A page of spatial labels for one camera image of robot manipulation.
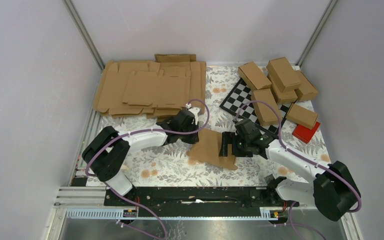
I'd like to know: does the folded cardboard box stack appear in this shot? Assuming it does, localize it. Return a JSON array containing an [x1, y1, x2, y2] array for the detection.
[[266, 57, 302, 92], [267, 74, 298, 105]]

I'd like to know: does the left aluminium corner post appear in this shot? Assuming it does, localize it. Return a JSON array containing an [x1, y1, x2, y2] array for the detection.
[[62, 0, 105, 71]]

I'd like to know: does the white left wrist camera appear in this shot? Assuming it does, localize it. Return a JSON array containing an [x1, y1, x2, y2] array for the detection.
[[185, 103, 201, 125]]

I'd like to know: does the stack of flat cardboard blanks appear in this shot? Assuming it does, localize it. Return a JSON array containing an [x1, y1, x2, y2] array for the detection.
[[93, 54, 207, 118]]

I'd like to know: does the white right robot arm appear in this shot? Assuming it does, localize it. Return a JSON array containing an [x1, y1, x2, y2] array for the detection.
[[219, 119, 362, 221]]

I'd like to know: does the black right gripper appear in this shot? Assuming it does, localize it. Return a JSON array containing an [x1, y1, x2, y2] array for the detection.
[[218, 131, 253, 158]]

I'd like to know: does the floral patterned table mat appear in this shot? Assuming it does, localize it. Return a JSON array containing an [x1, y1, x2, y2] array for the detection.
[[93, 66, 331, 187]]

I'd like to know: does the folded cardboard box lower stack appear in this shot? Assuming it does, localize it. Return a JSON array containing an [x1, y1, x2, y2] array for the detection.
[[267, 74, 298, 105]]

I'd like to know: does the right aluminium corner post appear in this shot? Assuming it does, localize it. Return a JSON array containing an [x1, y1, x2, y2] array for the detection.
[[295, 0, 339, 67]]

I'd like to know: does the black and white chessboard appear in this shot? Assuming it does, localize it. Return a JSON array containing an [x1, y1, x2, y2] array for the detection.
[[219, 78, 279, 134]]

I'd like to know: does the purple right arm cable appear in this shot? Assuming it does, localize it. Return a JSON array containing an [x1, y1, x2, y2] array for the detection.
[[235, 99, 362, 213]]

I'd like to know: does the aluminium corner post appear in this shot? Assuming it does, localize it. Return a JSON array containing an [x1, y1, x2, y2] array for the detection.
[[62, 0, 105, 71], [295, 0, 339, 67]]

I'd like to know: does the slotted metal cable duct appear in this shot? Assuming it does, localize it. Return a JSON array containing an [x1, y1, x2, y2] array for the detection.
[[66, 206, 278, 221]]

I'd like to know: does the folded cardboard box top stack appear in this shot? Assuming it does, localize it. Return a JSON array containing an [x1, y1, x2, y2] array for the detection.
[[266, 57, 302, 92]]

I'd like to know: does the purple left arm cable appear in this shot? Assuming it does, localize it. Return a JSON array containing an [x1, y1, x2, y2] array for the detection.
[[84, 98, 211, 177]]

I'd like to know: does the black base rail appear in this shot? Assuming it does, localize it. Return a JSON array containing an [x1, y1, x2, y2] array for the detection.
[[103, 186, 292, 218]]

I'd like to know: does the folded cardboard box on chessboard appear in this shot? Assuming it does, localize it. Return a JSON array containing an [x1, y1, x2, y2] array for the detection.
[[251, 89, 281, 127]]

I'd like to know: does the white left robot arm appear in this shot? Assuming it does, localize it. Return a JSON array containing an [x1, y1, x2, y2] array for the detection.
[[81, 107, 200, 206]]

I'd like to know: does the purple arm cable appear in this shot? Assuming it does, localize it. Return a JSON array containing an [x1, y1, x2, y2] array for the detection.
[[84, 98, 211, 177], [235, 99, 362, 213]]

